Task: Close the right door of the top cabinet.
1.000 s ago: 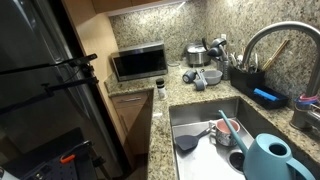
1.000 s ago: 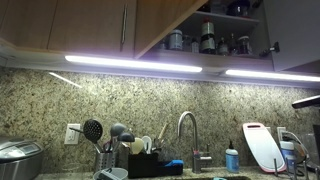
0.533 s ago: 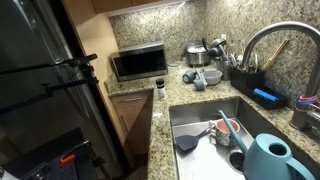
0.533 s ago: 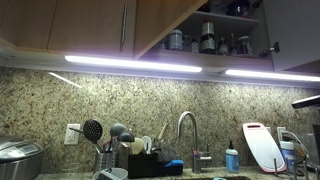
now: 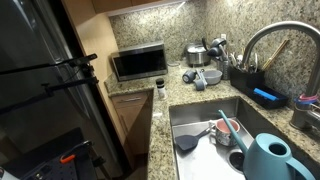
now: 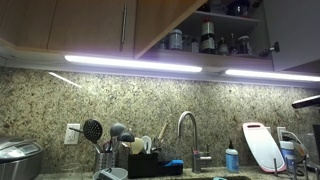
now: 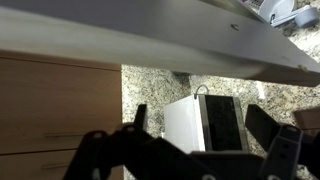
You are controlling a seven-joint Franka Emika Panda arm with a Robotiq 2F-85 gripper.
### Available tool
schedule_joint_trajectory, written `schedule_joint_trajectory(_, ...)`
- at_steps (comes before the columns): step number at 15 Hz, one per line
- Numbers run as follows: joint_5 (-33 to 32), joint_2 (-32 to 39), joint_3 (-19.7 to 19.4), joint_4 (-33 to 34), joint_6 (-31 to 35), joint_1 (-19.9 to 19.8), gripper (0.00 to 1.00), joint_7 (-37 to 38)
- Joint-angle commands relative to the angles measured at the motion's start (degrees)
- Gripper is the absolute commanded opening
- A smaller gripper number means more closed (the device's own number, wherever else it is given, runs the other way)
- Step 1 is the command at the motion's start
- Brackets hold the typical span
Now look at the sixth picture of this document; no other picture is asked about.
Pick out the blue soap pump bottle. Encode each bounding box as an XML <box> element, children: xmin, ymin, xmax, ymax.
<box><xmin>225</xmin><ymin>139</ymin><xmax>240</xmax><ymax>174</ymax></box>

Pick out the black skimmer spoon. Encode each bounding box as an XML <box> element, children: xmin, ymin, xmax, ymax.
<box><xmin>68</xmin><ymin>119</ymin><xmax>104</xmax><ymax>154</ymax></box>

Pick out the black door hinge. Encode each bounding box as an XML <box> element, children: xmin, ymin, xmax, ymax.
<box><xmin>259</xmin><ymin>41</ymin><xmax>281</xmax><ymax>58</ymax></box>

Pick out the gray cabinet door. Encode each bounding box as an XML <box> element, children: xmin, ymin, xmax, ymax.
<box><xmin>263</xmin><ymin>0</ymin><xmax>320</xmax><ymax>73</ymax></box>

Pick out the metal dish rack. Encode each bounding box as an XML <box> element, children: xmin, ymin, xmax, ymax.
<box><xmin>273</xmin><ymin>154</ymin><xmax>320</xmax><ymax>180</ymax></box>

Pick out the silver rice cooker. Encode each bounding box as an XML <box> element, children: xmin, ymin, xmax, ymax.
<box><xmin>0</xmin><ymin>135</ymin><xmax>44</xmax><ymax>180</ymax></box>

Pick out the metal cabinet door handle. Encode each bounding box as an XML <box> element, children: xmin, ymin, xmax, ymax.
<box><xmin>119</xmin><ymin>3</ymin><xmax>129</xmax><ymax>53</ymax></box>

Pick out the jar with gray label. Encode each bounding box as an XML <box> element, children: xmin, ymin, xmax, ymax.
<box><xmin>168</xmin><ymin>28</ymin><xmax>184</xmax><ymax>51</ymax></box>

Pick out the white spoon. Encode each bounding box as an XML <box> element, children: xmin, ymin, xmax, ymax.
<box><xmin>141</xmin><ymin>135</ymin><xmax>153</xmax><ymax>155</ymax></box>

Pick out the blue sponge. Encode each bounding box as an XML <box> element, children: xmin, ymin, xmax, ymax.
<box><xmin>163</xmin><ymin>159</ymin><xmax>184</xmax><ymax>168</ymax></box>

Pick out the gray bowl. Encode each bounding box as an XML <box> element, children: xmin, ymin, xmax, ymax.
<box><xmin>92</xmin><ymin>167</ymin><xmax>129</xmax><ymax>180</ymax></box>

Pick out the wooden utensil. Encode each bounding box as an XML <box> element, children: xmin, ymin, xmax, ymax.
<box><xmin>157</xmin><ymin>122</ymin><xmax>169</xmax><ymax>142</ymax></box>

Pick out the wooden cabinet door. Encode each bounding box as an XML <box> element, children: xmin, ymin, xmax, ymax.
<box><xmin>134</xmin><ymin>0</ymin><xmax>209</xmax><ymax>60</ymax></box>
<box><xmin>0</xmin><ymin>0</ymin><xmax>58</xmax><ymax>51</ymax></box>
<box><xmin>46</xmin><ymin>0</ymin><xmax>138</xmax><ymax>58</ymax></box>

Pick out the perforated metal utensil holder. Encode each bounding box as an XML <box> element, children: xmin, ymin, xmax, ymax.
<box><xmin>93</xmin><ymin>150</ymin><xmax>117</xmax><ymax>173</ymax></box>

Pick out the under-cabinet light strip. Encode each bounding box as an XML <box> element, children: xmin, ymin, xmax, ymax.
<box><xmin>224</xmin><ymin>68</ymin><xmax>320</xmax><ymax>83</ymax></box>
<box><xmin>63</xmin><ymin>54</ymin><xmax>204</xmax><ymax>74</ymax></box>

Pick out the wooden cabinet body with shelves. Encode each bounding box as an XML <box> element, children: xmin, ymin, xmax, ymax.
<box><xmin>139</xmin><ymin>0</ymin><xmax>276</xmax><ymax>72</ymax></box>

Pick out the gray ladle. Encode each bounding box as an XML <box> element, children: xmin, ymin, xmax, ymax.
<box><xmin>108</xmin><ymin>122</ymin><xmax>128</xmax><ymax>153</ymax></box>

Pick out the small pale bottle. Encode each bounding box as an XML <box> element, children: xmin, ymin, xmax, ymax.
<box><xmin>190</xmin><ymin>38</ymin><xmax>200</xmax><ymax>54</ymax></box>

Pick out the gray shelf container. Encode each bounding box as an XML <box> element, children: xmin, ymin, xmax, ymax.
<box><xmin>209</xmin><ymin>0</ymin><xmax>228</xmax><ymax>15</ymax></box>

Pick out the white pink-rimmed cutting board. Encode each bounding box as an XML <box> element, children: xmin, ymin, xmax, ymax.
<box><xmin>242</xmin><ymin>122</ymin><xmax>287</xmax><ymax>173</ymax></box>

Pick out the metal cutlery piece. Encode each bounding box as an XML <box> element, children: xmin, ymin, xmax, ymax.
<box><xmin>151</xmin><ymin>136</ymin><xmax>164</xmax><ymax>155</ymax></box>

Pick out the white wall outlet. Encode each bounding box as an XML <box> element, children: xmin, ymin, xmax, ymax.
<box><xmin>63</xmin><ymin>123</ymin><xmax>82</xmax><ymax>146</ymax></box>
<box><xmin>276</xmin><ymin>126</ymin><xmax>288</xmax><ymax>143</ymax></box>

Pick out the black ladle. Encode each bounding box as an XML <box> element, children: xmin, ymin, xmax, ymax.
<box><xmin>113</xmin><ymin>130</ymin><xmax>136</xmax><ymax>153</ymax></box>

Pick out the tall dark labelled bottle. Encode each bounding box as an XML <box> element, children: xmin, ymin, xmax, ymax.
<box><xmin>199</xmin><ymin>16</ymin><xmax>216</xmax><ymax>55</ymax></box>

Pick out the white bottle blue label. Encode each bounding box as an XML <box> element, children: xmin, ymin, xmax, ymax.
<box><xmin>279</xmin><ymin>140</ymin><xmax>297</xmax><ymax>166</ymax></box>

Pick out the cream spoon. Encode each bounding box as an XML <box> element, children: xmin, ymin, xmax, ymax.
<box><xmin>129</xmin><ymin>137</ymin><xmax>145</xmax><ymax>155</ymax></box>

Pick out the slim dark bottle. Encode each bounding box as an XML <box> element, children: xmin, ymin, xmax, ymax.
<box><xmin>229</xmin><ymin>33</ymin><xmax>238</xmax><ymax>55</ymax></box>

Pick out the dark shelf container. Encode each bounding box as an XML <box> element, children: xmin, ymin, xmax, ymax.
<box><xmin>228</xmin><ymin>0</ymin><xmax>251</xmax><ymax>17</ymax></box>

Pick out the small dark bottle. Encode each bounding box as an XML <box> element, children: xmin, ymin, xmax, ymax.
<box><xmin>217</xmin><ymin>36</ymin><xmax>230</xmax><ymax>56</ymax></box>

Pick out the glass jar white lid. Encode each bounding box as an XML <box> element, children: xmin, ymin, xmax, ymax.
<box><xmin>237</xmin><ymin>35</ymin><xmax>253</xmax><ymax>56</ymax></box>

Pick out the white power cable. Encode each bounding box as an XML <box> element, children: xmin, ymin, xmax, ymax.
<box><xmin>281</xmin><ymin>129</ymin><xmax>310</xmax><ymax>158</ymax></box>

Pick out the black sink caddy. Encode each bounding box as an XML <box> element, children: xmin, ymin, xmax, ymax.
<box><xmin>127</xmin><ymin>152</ymin><xmax>184</xmax><ymax>179</ymax></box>

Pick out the brushed steel faucet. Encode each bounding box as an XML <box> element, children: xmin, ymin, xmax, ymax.
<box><xmin>176</xmin><ymin>110</ymin><xmax>213</xmax><ymax>174</ymax></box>

